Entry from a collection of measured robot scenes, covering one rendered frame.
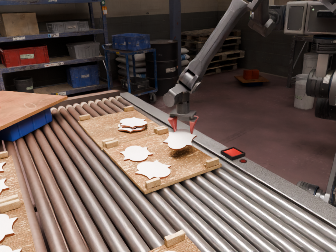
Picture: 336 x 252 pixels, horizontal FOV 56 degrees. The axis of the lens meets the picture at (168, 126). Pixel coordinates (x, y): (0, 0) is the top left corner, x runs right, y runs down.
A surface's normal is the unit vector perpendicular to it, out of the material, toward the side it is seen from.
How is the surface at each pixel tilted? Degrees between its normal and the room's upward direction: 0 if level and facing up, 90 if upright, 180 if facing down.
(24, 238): 0
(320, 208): 0
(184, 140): 12
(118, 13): 90
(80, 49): 96
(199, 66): 74
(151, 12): 90
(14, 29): 84
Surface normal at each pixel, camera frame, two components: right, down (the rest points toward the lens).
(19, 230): -0.03, -0.93
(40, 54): 0.56, 0.30
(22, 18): 0.70, 0.35
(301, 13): -0.59, 0.32
